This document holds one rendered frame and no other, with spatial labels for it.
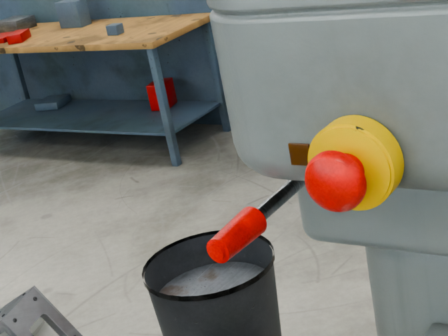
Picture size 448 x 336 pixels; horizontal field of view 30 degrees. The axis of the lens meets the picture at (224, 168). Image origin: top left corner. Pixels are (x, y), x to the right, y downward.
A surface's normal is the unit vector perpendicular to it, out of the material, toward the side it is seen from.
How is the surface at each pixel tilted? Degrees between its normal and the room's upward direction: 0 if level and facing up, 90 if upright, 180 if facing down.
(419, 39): 90
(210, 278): 0
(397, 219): 90
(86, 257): 0
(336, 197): 94
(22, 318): 60
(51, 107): 90
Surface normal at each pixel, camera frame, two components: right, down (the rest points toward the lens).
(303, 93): -0.54, 0.40
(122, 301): -0.18, -0.92
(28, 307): 0.59, -0.39
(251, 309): 0.61, 0.24
